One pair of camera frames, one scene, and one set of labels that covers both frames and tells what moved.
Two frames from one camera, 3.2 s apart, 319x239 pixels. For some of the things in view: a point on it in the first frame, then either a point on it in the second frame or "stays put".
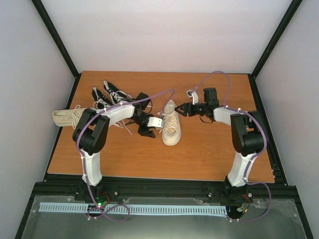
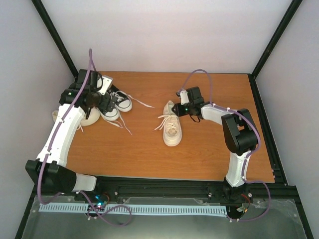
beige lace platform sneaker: x=171 y=131 stays put
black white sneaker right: x=117 y=96 stays put
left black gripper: x=145 y=132 → x=104 y=105
